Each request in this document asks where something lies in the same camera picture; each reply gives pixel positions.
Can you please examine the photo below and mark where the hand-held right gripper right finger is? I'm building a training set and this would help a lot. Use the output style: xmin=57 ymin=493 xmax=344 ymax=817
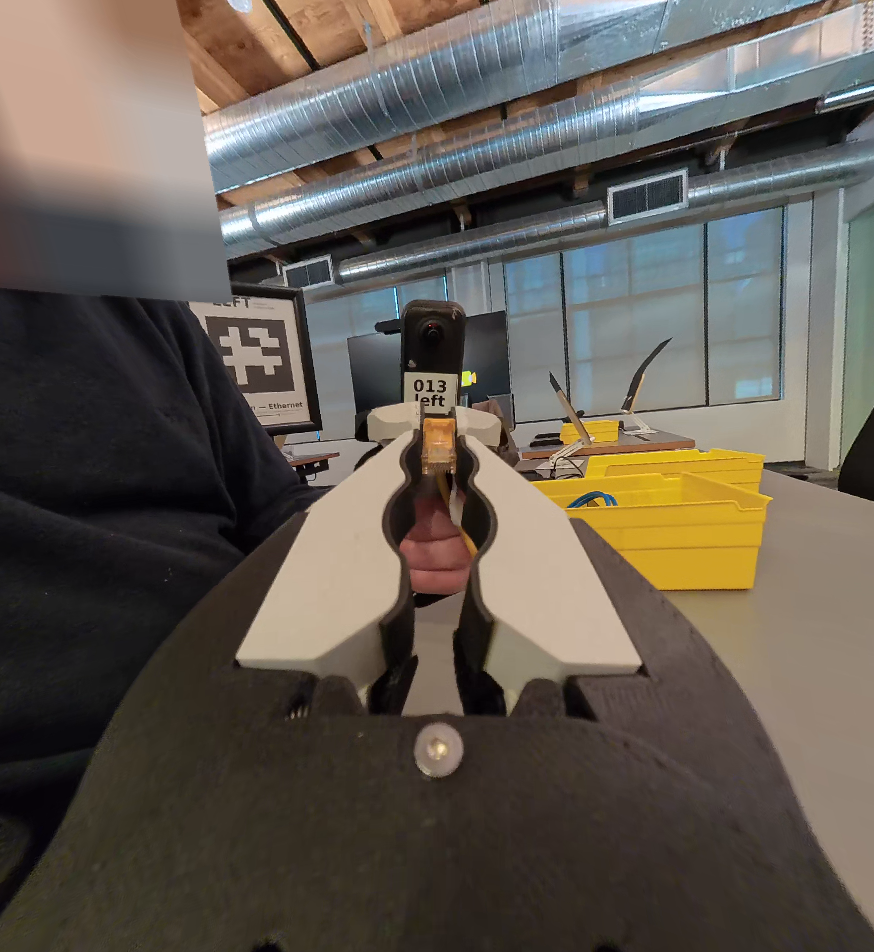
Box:
xmin=453 ymin=433 xmax=647 ymax=717

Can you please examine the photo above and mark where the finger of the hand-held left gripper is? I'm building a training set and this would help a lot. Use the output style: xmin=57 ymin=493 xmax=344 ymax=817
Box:
xmin=366 ymin=405 xmax=423 ymax=443
xmin=456 ymin=408 xmax=502 ymax=448

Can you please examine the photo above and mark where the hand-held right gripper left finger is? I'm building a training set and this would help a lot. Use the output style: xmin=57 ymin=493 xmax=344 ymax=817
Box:
xmin=234 ymin=431 xmax=424 ymax=716

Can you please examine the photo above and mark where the orange ethernet cable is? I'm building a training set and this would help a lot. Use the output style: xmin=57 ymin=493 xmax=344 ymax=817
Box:
xmin=419 ymin=417 xmax=480 ymax=557

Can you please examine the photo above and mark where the large yellow plastic bin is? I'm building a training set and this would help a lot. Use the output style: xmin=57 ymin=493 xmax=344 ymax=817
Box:
xmin=529 ymin=471 xmax=774 ymax=594

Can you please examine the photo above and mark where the person's left hand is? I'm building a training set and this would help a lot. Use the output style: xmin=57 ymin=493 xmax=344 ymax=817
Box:
xmin=400 ymin=492 xmax=475 ymax=594

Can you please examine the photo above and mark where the black monitor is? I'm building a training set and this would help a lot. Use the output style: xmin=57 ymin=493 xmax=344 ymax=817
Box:
xmin=348 ymin=311 xmax=512 ymax=417

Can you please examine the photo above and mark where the small yellow bin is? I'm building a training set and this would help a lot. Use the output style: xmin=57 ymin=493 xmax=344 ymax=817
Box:
xmin=559 ymin=418 xmax=621 ymax=445

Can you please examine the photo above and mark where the white vent grille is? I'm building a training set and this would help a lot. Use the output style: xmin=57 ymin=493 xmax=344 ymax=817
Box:
xmin=606 ymin=169 xmax=689 ymax=226
xmin=283 ymin=255 xmax=334 ymax=290

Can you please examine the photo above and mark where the framed marker sign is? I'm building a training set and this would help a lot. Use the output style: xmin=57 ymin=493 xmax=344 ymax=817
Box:
xmin=187 ymin=283 xmax=324 ymax=436

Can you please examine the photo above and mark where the large window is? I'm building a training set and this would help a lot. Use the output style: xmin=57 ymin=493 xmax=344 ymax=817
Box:
xmin=306 ymin=207 xmax=787 ymax=417

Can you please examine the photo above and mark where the person's torso in dark sweater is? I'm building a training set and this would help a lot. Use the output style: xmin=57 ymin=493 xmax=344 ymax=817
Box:
xmin=0 ymin=286 xmax=334 ymax=812

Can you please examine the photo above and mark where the silver ventilation duct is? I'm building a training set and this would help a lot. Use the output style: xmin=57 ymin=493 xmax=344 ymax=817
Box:
xmin=217 ymin=93 xmax=642 ymax=261
xmin=202 ymin=0 xmax=672 ymax=196
xmin=336 ymin=137 xmax=874 ymax=287

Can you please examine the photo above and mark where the rectangular silver duct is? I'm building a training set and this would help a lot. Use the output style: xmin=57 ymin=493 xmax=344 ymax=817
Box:
xmin=634 ymin=3 xmax=874 ymax=142

